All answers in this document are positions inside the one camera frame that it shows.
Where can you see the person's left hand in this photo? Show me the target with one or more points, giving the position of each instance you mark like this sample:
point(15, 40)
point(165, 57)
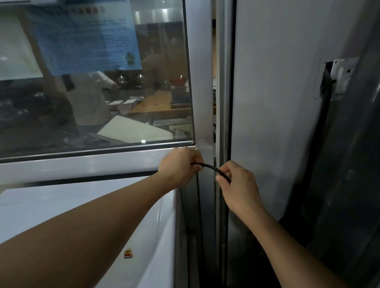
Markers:
point(178, 171)

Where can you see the person's right hand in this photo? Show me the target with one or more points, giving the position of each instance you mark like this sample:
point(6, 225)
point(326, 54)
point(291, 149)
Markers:
point(242, 192)

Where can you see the white microwave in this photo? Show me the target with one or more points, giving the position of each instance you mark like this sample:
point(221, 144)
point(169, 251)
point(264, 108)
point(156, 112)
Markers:
point(40, 209)

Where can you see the person's right forearm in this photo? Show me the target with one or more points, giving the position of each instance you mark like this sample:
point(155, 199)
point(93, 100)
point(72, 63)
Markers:
point(308, 273)

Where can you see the person's left forearm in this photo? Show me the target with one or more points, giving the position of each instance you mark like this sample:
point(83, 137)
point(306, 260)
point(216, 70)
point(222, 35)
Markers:
point(64, 244)

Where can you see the white tilted board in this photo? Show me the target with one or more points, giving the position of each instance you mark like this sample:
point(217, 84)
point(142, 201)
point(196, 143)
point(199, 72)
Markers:
point(135, 129)

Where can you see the wooden kitchen counter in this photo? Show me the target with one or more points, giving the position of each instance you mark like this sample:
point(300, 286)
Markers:
point(157, 105)

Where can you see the dark tray of jars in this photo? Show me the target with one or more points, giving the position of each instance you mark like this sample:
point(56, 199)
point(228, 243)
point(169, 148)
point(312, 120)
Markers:
point(180, 100)

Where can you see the small white box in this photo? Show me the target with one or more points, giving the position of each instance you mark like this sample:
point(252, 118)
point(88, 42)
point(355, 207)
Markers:
point(130, 103)
point(116, 103)

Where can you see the dark red bottle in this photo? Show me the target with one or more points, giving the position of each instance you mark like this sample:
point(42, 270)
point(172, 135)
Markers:
point(178, 82)

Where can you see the blue poster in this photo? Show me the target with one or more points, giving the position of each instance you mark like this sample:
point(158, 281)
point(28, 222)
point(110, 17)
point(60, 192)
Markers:
point(87, 35)

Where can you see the white paper notice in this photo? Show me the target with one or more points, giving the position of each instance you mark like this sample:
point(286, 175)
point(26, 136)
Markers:
point(10, 49)

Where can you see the glass window aluminium frame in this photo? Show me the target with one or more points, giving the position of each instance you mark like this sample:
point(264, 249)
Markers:
point(202, 67)

